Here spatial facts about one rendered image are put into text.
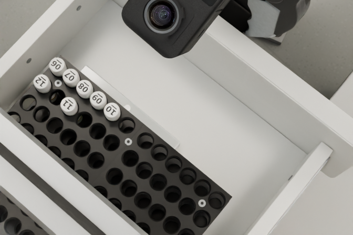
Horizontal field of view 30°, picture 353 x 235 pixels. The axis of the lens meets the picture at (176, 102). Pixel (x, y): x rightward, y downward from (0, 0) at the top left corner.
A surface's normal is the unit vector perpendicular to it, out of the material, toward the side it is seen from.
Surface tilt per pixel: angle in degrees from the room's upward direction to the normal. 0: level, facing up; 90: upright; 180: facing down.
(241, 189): 0
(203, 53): 90
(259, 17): 90
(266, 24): 90
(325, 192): 0
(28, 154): 0
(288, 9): 90
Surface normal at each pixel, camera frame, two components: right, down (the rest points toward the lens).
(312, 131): -0.64, 0.74
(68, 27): 0.76, 0.62
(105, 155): 0.00, -0.26
